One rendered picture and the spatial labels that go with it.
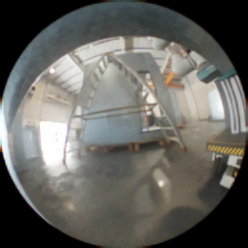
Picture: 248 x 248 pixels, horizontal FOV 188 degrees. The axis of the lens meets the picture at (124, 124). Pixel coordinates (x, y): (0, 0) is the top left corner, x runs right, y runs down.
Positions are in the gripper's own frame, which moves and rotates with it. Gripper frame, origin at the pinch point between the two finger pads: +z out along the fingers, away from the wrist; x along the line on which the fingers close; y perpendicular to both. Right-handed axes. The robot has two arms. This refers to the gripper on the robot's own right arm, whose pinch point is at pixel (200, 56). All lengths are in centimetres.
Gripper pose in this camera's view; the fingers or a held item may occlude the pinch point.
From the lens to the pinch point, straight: 52.3
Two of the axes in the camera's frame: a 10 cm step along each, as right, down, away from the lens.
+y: 9.9, -1.3, 0.4
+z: 1.3, 9.9, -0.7
